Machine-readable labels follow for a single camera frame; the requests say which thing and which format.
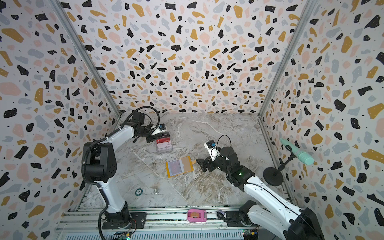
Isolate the yellow leather card holder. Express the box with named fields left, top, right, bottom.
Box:
left=166, top=156, right=194, bottom=178

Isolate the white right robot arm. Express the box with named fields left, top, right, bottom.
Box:
left=197, top=141, right=325, bottom=240

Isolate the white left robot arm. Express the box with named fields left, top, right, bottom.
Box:
left=81, top=110, right=167, bottom=214

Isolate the clear acrylic card stand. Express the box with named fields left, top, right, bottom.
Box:
left=155, top=132, right=173, bottom=154

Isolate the red card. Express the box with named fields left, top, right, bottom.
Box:
left=156, top=137, right=173, bottom=152

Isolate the pink tape measure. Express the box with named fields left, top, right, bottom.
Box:
left=187, top=209, right=207, bottom=223

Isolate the teal round token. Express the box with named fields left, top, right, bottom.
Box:
left=135, top=189, right=143, bottom=196

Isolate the mint green microphone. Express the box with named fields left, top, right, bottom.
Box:
left=280, top=138, right=315, bottom=166

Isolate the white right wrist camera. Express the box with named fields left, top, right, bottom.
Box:
left=204, top=140, right=221, bottom=161

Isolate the black corrugated cable conduit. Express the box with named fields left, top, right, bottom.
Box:
left=81, top=105, right=161, bottom=184

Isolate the thin black camera cable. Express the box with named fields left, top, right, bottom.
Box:
left=215, top=134, right=232, bottom=149

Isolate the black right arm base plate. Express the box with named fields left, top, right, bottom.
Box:
left=216, top=210, right=259, bottom=228

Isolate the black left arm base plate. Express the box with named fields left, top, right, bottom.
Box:
left=102, top=212, right=147, bottom=231

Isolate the aluminium corner post left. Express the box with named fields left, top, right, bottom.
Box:
left=49, top=1, right=122, bottom=117

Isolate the aluminium corner post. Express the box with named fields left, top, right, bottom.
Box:
left=49, top=1, right=122, bottom=117
left=258, top=0, right=319, bottom=118

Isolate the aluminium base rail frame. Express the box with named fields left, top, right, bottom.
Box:
left=55, top=204, right=314, bottom=240

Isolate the aluminium corner post right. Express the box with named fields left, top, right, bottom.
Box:
left=258, top=0, right=319, bottom=118

